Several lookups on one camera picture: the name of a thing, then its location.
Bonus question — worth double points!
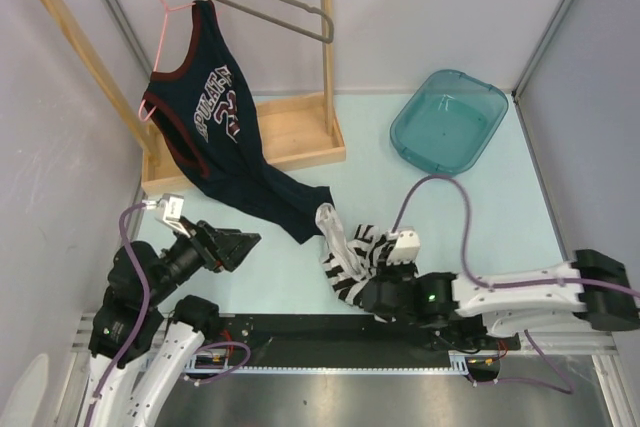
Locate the navy basketball jersey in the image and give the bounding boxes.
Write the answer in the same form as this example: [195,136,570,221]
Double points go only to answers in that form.
[143,0,333,244]

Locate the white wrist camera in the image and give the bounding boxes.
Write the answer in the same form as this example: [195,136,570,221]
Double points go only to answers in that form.
[385,227,421,265]
[148,193,191,238]

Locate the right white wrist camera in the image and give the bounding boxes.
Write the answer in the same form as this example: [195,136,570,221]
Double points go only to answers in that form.
[385,227,421,265]

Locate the white rounded object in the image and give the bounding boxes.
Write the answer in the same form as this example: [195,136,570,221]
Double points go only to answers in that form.
[1,353,50,427]

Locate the wooden clothes rack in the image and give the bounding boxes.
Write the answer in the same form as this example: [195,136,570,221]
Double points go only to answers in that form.
[40,0,346,195]

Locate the white cable duct rail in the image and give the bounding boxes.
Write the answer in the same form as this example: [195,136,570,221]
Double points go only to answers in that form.
[184,349,506,376]

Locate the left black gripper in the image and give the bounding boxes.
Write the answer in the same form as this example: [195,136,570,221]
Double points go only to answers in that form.
[145,213,261,304]

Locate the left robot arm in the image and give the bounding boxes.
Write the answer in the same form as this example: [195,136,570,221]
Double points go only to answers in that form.
[81,218,261,426]

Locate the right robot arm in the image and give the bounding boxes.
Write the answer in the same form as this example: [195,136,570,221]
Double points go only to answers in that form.
[360,249,639,348]

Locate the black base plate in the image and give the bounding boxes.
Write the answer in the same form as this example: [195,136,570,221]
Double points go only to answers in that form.
[221,314,478,370]

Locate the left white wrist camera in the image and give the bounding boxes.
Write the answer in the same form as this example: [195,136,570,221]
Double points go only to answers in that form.
[148,193,191,238]

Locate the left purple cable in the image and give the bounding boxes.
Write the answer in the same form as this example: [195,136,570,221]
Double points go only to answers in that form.
[82,200,251,427]

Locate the black white striped tank top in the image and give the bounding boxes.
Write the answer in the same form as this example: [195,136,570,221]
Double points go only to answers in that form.
[315,203,398,309]

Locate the pink wire hanger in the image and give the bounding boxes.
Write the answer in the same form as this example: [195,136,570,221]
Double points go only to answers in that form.
[137,0,226,122]

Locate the teal plastic basin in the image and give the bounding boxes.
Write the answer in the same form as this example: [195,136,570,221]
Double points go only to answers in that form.
[389,69,509,177]

